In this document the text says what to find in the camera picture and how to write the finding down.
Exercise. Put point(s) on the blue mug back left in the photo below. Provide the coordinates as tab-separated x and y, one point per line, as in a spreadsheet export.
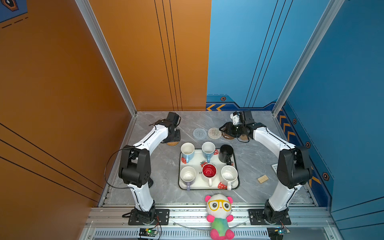
188	152

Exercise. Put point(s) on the white mug front right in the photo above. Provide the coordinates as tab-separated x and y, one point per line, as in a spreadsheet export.
228	176

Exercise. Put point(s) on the grey blue rope coaster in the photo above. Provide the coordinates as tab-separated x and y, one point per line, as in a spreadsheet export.
200	134

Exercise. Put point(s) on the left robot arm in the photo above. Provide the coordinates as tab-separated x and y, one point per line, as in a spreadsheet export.
135	165

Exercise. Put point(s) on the black mug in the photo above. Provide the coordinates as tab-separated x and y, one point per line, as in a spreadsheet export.
225	154

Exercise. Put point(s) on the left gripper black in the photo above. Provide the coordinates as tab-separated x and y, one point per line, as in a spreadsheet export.
177	138

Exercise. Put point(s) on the red interior mug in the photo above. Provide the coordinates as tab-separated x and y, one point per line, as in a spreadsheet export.
209	174

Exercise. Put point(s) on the right circuit board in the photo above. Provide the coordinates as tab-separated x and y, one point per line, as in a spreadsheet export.
277	233

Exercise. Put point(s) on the multicolour woven coaster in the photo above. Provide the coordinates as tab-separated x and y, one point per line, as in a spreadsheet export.
214	133

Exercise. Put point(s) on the blue mug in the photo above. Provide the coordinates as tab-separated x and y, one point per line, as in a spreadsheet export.
188	152
208	150

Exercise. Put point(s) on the white strawberry serving tray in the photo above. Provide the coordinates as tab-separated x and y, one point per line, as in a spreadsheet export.
198	174

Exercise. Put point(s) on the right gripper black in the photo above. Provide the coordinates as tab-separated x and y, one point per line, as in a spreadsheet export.
228	129

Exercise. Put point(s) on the plush panda toy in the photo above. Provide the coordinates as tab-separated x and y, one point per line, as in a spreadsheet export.
219	209

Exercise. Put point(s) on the white mug purple handle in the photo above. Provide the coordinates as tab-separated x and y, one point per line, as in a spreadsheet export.
188	176

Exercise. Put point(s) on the cork paw print coaster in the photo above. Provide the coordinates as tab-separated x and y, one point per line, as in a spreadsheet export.
244	138

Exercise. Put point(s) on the blue mug back middle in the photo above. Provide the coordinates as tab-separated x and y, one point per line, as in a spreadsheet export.
208	150

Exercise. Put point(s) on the small wooden block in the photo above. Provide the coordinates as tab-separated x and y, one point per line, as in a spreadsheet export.
263	179

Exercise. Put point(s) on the left green circuit board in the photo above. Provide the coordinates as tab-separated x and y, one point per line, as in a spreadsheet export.
148	234

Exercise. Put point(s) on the dark brown wooden coaster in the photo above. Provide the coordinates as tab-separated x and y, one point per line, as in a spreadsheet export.
228	137

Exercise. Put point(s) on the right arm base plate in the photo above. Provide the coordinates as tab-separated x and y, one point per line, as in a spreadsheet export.
269	217

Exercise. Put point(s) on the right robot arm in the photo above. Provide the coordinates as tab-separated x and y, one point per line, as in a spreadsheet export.
294	166

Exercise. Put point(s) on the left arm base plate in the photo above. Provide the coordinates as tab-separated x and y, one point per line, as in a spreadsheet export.
154	216

